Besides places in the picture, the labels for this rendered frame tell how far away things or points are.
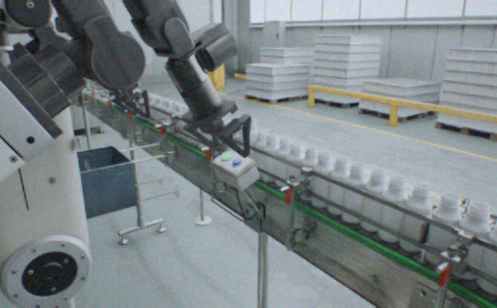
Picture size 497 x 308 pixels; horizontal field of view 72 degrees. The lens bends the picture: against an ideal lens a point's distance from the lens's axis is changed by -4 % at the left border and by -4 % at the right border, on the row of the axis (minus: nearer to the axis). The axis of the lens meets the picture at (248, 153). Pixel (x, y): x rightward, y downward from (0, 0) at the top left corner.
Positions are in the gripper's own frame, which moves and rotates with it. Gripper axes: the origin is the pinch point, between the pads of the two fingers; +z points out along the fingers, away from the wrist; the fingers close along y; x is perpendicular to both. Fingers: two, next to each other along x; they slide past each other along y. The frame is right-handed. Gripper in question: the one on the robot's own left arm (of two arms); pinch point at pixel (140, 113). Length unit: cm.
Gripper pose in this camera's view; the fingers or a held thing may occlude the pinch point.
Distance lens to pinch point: 106.7
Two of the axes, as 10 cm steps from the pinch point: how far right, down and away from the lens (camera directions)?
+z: 4.1, 7.6, 5.0
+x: -6.8, 6.2, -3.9
